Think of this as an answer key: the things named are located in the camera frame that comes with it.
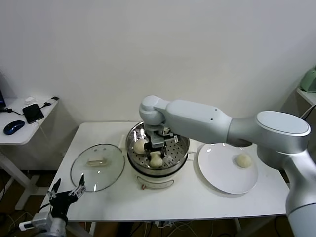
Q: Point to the stainless steel steamer basket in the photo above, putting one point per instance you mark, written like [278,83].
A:
[177,158]

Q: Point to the blue computer mouse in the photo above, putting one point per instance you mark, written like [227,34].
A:
[13,127]

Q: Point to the white round plate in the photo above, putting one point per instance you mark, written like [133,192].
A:
[217,172]

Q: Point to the white shelf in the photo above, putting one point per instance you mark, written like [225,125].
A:
[307,95]

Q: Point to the white steamed baozi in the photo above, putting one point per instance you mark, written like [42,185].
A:
[138,146]
[243,161]
[156,161]

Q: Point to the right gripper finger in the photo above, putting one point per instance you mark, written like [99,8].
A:
[150,157]
[163,151]

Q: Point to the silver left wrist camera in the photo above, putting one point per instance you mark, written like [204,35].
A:
[42,219]

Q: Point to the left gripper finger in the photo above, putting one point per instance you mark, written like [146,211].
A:
[79,190]
[53,194]

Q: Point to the black adapter dongle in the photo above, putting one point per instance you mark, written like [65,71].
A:
[51,101]

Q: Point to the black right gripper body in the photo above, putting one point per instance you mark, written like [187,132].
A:
[156,144]

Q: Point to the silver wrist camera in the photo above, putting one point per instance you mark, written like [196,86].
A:
[170,135]
[42,219]

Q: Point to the white side desk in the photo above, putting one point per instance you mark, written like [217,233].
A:
[17,139]

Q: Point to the glass pot lid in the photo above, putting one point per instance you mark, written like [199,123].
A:
[98,177]

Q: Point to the white electric cooker pot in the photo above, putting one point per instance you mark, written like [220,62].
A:
[155,184]

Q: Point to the small white charger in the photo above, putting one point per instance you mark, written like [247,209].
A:
[29,100]

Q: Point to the dark laptop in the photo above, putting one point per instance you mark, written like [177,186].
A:
[2,98]

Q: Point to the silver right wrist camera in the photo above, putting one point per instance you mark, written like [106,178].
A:
[170,135]

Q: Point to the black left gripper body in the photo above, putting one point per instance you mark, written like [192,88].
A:
[61,202]

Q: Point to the green appliance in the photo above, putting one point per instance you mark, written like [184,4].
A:
[309,81]

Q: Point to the black smartphone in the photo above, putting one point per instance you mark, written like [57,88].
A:
[33,113]

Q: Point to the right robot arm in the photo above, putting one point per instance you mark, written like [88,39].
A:
[222,123]

